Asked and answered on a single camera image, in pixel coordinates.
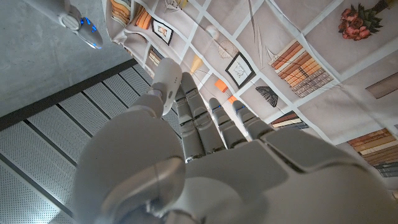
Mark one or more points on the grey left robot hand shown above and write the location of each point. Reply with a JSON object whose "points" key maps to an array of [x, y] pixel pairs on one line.
{"points": [[248, 186]]}

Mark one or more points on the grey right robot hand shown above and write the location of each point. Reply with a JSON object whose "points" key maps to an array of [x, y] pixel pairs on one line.
{"points": [[74, 21]]}

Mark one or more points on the printed bookshelf fabric backdrop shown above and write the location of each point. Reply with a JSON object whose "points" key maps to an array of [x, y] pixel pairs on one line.
{"points": [[326, 102]]}

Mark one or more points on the grey perforated metal panel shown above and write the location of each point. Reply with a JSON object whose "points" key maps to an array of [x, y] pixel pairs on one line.
{"points": [[46, 140]]}

